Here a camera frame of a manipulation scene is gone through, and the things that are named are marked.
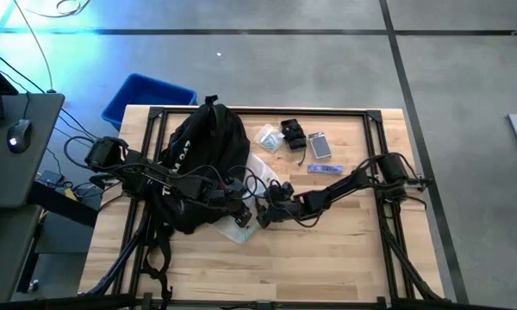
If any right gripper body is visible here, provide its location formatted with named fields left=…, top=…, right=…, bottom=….
left=265, top=191, right=315, bottom=221

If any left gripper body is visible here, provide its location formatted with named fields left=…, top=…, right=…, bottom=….
left=216, top=192, right=252, bottom=217

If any white mesh zip pouch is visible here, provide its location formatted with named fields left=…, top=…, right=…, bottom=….
left=217, top=150, right=284, bottom=245

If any black backpack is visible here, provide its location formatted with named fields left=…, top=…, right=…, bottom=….
left=138, top=94, right=252, bottom=309

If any silver phone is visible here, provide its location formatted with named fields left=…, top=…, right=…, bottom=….
left=307, top=131, right=333, bottom=160

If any clear plastic bag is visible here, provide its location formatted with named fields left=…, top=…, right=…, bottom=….
left=253, top=123, right=285, bottom=154

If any black small device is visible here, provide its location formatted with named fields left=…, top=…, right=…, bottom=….
left=280, top=118, right=308, bottom=167

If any blue plastic bin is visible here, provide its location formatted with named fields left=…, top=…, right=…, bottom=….
left=101, top=71, right=199, bottom=132

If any black power adapter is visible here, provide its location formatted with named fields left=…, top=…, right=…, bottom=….
left=37, top=169, right=65, bottom=187

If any black computer mouse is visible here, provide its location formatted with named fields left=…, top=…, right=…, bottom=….
left=6, top=118, right=33, bottom=155

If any grey desk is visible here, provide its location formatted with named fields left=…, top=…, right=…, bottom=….
left=0, top=91, right=66, bottom=209
left=0, top=203, right=43, bottom=305

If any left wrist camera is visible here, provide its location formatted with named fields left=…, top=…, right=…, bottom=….
left=223, top=177, right=247, bottom=197

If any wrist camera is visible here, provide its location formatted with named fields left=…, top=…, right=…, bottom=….
left=223, top=177, right=247, bottom=197
left=268, top=180, right=296, bottom=202

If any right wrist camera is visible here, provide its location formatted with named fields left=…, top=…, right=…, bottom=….
left=268, top=180, right=296, bottom=202

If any black aluminium table frame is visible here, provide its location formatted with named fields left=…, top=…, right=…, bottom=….
left=85, top=105, right=447, bottom=310

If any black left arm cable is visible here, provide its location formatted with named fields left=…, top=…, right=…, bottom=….
left=62, top=134, right=101, bottom=172

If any white floor cable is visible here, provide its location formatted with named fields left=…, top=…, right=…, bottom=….
left=11, top=0, right=56, bottom=94

